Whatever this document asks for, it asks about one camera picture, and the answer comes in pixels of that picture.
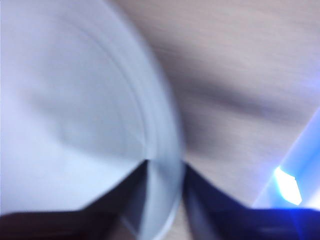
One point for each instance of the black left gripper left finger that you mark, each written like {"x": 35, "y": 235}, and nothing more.
{"x": 62, "y": 225}

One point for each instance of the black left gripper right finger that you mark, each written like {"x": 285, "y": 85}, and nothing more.
{"x": 250, "y": 225}

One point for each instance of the blue plate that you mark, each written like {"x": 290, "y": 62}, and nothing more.
{"x": 75, "y": 100}

